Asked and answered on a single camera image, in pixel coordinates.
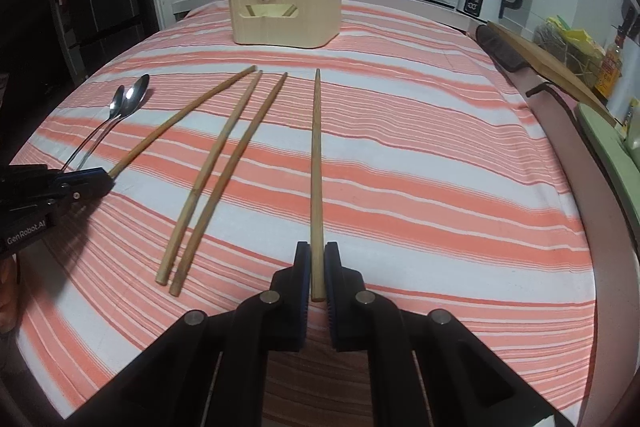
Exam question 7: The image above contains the yellow plastic bag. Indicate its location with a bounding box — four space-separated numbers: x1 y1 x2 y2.
532 17 608 82

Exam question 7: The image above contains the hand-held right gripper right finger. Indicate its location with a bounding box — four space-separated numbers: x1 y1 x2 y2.
324 241 576 427

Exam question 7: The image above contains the metal spoon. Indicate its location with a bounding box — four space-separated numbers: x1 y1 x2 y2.
75 73 151 172
59 84 126 172

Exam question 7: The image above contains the orange label sauce bottle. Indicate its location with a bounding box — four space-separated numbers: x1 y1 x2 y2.
595 32 626 100

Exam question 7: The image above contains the green cutting board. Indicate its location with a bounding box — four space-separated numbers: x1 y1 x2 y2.
577 102 640 253

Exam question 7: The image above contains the black cable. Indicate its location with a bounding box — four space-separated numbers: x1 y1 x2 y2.
525 83 583 120

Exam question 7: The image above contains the black spatula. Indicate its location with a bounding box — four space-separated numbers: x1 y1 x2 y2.
621 0 640 38

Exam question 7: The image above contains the person's left forearm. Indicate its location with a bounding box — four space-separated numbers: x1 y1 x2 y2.
0 252 22 333

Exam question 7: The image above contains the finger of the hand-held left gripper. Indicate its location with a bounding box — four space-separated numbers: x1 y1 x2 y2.
0 164 109 188
0 174 115 211

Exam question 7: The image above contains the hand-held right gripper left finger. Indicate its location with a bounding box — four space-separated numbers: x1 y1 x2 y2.
65 241 312 427

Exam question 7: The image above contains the beige utensil holder box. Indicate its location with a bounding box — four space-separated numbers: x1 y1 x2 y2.
225 0 343 49

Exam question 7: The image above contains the wooden cutting board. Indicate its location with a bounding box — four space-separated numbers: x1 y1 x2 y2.
486 21 618 128

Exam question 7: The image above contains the wooden chopstick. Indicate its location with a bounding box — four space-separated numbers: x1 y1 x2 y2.
107 65 257 178
169 72 289 299
310 68 326 303
155 69 264 286

